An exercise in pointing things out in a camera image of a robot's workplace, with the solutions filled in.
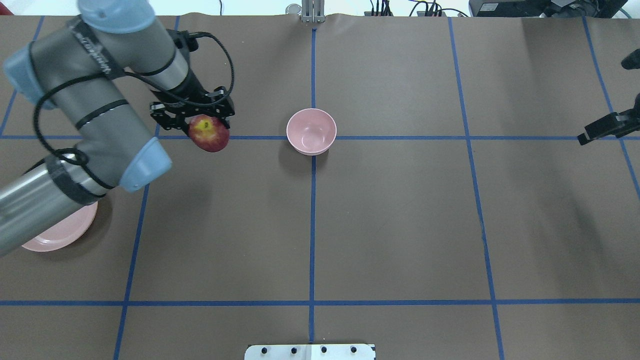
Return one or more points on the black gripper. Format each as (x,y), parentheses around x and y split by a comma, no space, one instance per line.
(194,90)

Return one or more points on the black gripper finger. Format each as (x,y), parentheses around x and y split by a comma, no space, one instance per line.
(617,124)

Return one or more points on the red yellow apple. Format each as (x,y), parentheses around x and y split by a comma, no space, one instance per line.
(208,133)

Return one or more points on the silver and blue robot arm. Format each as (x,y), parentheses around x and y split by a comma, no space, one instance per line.
(94,139)

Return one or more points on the pink bowl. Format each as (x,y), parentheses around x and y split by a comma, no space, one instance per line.
(311,131)

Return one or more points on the pink plate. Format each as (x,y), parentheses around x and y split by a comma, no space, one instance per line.
(65,232)

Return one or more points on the metal clamp at table edge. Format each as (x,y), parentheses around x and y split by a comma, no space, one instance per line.
(309,11)

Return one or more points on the brown table mat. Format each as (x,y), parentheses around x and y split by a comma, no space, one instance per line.
(455,216)

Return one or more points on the white mount base plate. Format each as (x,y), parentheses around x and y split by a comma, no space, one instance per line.
(332,351)

